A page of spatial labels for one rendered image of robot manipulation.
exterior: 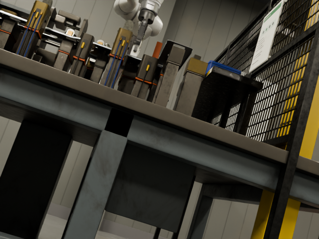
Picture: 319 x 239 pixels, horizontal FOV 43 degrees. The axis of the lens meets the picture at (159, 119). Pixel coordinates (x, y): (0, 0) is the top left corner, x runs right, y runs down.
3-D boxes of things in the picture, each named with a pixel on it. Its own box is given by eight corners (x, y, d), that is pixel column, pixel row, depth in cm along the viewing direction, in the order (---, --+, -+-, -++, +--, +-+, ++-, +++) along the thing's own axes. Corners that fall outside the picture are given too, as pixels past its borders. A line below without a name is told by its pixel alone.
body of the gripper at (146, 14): (139, 14, 195) (133, 32, 193) (141, 6, 187) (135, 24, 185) (154, 20, 196) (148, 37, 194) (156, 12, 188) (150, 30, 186)
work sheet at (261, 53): (267, 60, 174) (284, -4, 180) (248, 74, 196) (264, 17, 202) (271, 61, 174) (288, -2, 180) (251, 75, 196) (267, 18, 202)
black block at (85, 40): (55, 97, 156) (81, 29, 161) (57, 102, 165) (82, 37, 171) (68, 102, 156) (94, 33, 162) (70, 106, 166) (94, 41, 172)
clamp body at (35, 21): (-2, 77, 152) (32, -5, 159) (5, 85, 164) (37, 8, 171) (16, 83, 153) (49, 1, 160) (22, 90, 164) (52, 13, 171)
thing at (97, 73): (76, 112, 177) (98, 51, 182) (77, 114, 182) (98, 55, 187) (87, 115, 177) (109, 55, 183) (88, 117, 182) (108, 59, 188)
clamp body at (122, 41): (89, 106, 153) (118, 23, 159) (89, 112, 164) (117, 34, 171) (105, 112, 153) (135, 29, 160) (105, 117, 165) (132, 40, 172)
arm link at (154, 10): (143, -5, 188) (139, 6, 187) (162, 2, 189) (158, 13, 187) (141, 4, 197) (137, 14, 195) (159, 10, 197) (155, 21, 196)
